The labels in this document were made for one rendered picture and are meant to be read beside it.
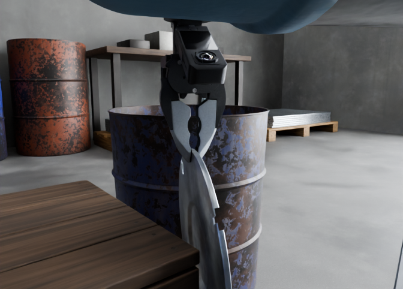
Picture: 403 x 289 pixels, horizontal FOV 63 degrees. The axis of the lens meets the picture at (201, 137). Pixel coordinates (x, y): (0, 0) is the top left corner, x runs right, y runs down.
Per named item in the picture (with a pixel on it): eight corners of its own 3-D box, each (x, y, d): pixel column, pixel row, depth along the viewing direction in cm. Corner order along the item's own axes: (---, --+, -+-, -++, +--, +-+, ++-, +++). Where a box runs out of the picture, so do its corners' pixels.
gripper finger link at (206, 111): (207, 153, 53) (205, 95, 51) (218, 161, 47) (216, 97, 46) (188, 154, 52) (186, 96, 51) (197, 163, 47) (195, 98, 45)
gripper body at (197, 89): (206, 95, 53) (206, 18, 51) (222, 98, 45) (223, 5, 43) (159, 96, 51) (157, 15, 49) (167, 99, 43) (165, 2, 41)
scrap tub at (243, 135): (204, 230, 124) (204, 102, 117) (295, 283, 91) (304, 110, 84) (93, 266, 100) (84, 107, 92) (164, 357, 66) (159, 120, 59)
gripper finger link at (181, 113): (184, 154, 52) (185, 96, 51) (192, 163, 47) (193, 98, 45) (164, 155, 51) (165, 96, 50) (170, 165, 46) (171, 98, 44)
